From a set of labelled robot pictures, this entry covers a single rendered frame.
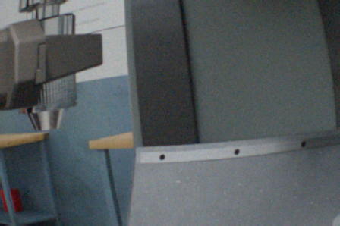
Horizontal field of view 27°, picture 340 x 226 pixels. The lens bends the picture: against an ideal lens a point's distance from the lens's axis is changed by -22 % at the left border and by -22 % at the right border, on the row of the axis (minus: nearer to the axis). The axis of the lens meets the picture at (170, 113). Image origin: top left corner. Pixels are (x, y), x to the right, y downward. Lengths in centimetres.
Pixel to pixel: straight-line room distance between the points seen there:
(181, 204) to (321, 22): 26
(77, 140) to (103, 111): 32
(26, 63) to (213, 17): 45
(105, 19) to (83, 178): 111
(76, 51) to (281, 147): 38
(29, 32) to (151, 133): 47
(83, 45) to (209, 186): 39
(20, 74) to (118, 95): 500
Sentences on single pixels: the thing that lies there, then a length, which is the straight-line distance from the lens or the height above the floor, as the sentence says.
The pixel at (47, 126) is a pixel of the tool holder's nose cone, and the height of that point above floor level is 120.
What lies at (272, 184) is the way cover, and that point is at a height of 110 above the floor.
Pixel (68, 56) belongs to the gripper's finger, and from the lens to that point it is 48.
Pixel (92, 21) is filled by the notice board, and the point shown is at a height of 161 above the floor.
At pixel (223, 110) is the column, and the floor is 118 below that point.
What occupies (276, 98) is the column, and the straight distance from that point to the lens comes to 83.
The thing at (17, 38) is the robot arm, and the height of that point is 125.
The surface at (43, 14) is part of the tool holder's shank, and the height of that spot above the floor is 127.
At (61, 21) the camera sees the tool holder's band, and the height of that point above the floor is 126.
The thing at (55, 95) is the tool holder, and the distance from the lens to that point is 48.
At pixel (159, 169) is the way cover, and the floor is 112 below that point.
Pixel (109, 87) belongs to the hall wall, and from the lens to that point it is 545.
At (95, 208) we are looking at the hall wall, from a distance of 568.
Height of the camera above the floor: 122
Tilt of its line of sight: 3 degrees down
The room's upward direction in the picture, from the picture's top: 6 degrees counter-clockwise
